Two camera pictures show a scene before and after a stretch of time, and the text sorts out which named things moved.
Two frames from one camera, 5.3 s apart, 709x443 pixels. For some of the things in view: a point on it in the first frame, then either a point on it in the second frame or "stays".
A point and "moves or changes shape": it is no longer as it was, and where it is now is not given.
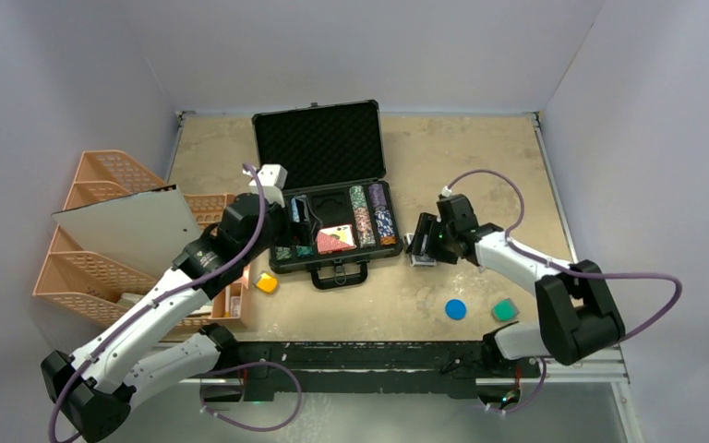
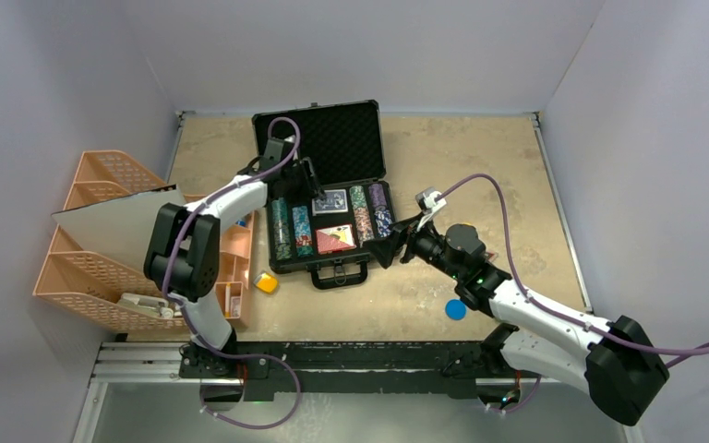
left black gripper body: [279, 229] -> [298, 190]
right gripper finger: [419, 244] -> [407, 226]
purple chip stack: [378, 195] stays
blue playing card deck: [416, 260] moves or changes shape
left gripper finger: [307, 221] -> [308, 169]
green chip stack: [357, 197] stays
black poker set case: [345, 213] stays
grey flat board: [151, 228] stays
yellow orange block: [267, 283] stays
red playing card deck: [332, 239] stays
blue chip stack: [384, 221] stays
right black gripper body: [443, 247] -> [428, 247]
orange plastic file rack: [82, 283] stays
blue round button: [455, 309] stays
